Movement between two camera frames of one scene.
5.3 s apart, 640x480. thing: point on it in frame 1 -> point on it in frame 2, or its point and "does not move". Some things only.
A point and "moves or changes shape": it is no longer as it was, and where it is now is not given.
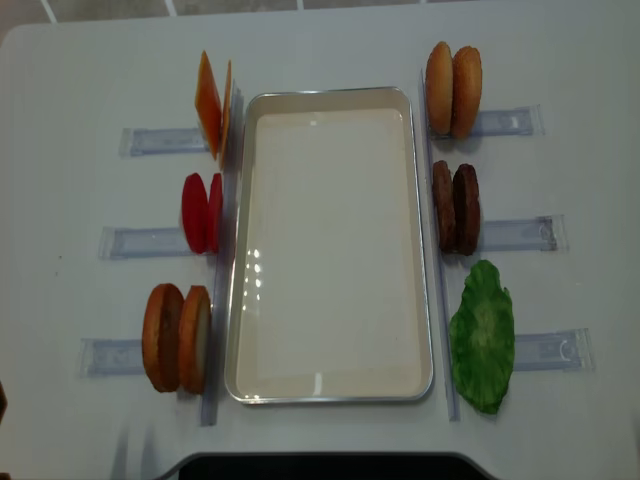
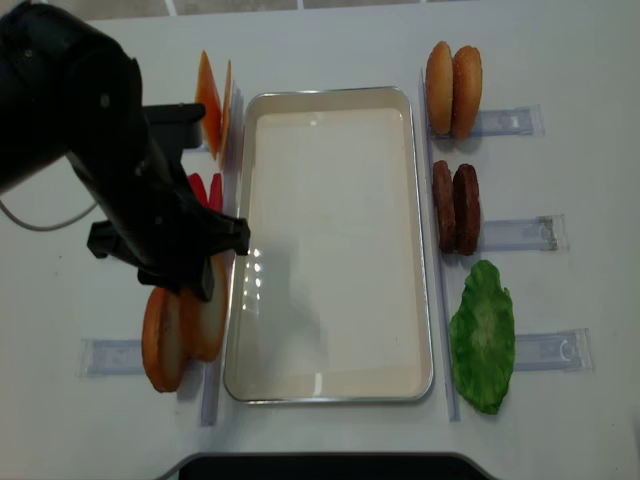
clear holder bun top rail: (509, 122) does not move
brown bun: (194, 327) moves or changes shape
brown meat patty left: (443, 198) does not move
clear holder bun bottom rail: (110, 357) does not move
